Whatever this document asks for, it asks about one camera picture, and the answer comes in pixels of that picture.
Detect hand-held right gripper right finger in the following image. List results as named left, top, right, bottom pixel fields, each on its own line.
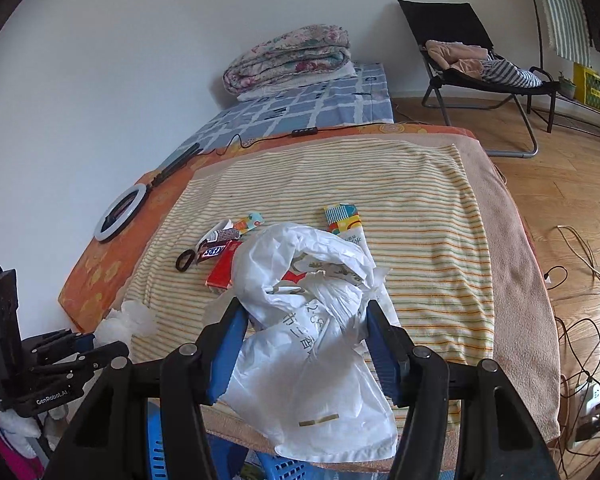
left=365, top=299, right=563, bottom=480

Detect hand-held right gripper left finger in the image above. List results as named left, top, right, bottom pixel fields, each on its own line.
left=42, top=297, right=251, bottom=480

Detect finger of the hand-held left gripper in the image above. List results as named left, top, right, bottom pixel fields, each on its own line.
left=27, top=329, right=96, bottom=359
left=31, top=341, right=131, bottom=386

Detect white plastic bag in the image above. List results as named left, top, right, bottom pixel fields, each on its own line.
left=207, top=222, right=398, bottom=463

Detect red cardboard box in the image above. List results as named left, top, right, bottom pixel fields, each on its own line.
left=205, top=240, right=244, bottom=294

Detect brown chocolate bar wrapper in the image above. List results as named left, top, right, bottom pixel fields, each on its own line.
left=195, top=218, right=243, bottom=264

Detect blue plastic basket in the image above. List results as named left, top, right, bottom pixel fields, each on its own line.
left=145, top=399, right=397, bottom=480

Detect white toothpaste tube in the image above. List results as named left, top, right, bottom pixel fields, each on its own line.
left=323, top=202, right=369, bottom=249

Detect crumpled clear plastic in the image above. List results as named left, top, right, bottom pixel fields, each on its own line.
left=94, top=299, right=157, bottom=346

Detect orange floral bed sheet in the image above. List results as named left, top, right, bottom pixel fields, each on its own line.
left=57, top=124, right=477, bottom=334

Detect pink cloth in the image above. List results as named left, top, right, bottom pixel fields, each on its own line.
left=0, top=409, right=47, bottom=480

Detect small colourful candy wrapper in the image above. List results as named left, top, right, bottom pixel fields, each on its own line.
left=232, top=211, right=266, bottom=234

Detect beige blanket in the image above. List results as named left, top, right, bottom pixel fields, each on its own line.
left=190, top=129, right=563, bottom=472

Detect striped cream towel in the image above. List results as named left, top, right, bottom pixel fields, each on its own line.
left=130, top=142, right=496, bottom=367

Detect black tripod stand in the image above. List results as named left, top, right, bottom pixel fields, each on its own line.
left=146, top=142, right=204, bottom=191

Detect white power strip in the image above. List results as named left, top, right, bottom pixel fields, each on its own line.
left=567, top=382, right=600, bottom=452

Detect blue plaid mattress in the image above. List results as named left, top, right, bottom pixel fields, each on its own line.
left=167, top=62, right=396, bottom=162

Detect folded floral quilt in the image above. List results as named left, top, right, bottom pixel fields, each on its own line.
left=222, top=25, right=354, bottom=96

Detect striped grey cloth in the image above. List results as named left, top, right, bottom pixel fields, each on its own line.
left=479, top=58, right=544, bottom=90

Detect beige clothes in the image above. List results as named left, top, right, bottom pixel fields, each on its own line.
left=424, top=39, right=491, bottom=79

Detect small potted plant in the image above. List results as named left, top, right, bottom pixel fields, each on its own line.
left=557, top=70, right=579, bottom=100

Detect yellow plastic crate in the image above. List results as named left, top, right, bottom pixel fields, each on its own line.
left=572, top=62, right=600, bottom=114

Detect black folding chair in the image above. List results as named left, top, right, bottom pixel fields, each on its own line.
left=397, top=0, right=564, bottom=159

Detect black metal rack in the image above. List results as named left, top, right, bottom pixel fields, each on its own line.
left=520, top=0, right=600, bottom=137

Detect hanging green striped towel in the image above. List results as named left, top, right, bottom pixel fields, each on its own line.
left=532, top=0, right=594, bottom=64

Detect white ring light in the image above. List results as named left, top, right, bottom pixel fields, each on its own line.
left=94, top=183, right=149, bottom=244

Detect black cables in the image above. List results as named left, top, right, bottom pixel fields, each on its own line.
left=544, top=264, right=600, bottom=477

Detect white cable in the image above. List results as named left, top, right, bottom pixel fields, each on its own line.
left=556, top=224, right=600, bottom=282

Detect black cable with remote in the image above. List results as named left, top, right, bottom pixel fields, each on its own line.
left=200, top=122, right=397, bottom=157

